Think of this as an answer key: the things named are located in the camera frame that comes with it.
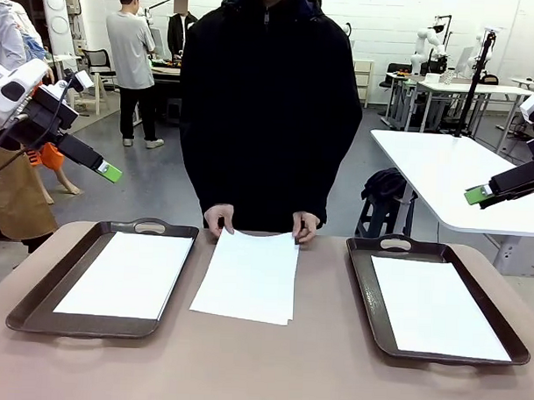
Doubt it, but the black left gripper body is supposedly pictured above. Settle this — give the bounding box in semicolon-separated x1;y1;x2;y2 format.
11;84;82;149

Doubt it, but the white A4 paper sheet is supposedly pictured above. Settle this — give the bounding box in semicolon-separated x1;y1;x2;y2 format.
367;254;516;363
52;229;195;322

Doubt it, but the stack of white A4 sheets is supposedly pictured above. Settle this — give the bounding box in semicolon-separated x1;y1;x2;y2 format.
189;227;301;327

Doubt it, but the person's right hand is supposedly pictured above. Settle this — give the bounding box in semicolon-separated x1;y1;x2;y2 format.
203;202;237;238

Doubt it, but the person's left hand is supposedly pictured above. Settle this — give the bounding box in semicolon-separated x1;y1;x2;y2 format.
291;209;320;246

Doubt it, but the mannequin in orange trousers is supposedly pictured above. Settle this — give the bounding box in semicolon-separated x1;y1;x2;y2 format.
5;0;89;207

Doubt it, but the white wooden chair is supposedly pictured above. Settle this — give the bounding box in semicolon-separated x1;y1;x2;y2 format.
72;76;109;117

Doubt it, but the long white lab table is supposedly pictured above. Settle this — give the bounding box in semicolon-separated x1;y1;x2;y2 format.
400;76;534;140

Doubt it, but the black office chair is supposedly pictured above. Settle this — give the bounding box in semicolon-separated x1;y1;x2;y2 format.
80;48;118;90

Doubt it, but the white standing air conditioner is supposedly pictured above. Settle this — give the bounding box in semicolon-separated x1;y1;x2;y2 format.
38;0;81;58

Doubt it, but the grey plastic stool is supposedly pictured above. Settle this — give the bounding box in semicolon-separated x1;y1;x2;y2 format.
163;97;183;128

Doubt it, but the man in grey t-shirt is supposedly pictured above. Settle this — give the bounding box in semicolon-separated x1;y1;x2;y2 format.
100;0;170;150

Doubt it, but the white computer monitor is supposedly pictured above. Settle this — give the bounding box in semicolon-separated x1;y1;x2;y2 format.
453;45;475;80

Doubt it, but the background work table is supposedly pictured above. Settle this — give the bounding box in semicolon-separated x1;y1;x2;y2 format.
147;57;185;119

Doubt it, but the black bag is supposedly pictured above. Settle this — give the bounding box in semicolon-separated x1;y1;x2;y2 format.
360;167;413;207

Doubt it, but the background person in black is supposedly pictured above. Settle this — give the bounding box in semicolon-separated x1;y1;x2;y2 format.
166;0;199;61

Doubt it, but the black background chair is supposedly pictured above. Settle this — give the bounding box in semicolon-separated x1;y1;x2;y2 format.
378;61;409;126

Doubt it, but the brown plastic serving tray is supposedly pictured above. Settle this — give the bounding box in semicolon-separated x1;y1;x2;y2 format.
5;212;201;343
341;232;534;368

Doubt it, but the white drawer cabinet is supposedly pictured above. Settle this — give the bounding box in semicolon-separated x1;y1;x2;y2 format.
351;57;376;109

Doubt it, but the person in black jacket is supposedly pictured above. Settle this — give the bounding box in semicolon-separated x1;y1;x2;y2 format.
174;0;367;238

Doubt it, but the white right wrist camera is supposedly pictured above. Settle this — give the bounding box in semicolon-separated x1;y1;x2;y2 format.
518;93;534;126

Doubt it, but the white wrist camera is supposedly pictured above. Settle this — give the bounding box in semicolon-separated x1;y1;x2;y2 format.
71;68;96;94
518;93;534;126

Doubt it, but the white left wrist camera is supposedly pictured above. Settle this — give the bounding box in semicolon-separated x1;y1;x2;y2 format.
71;68;96;94

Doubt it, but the black camera pole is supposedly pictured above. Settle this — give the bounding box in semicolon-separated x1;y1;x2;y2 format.
452;28;498;139

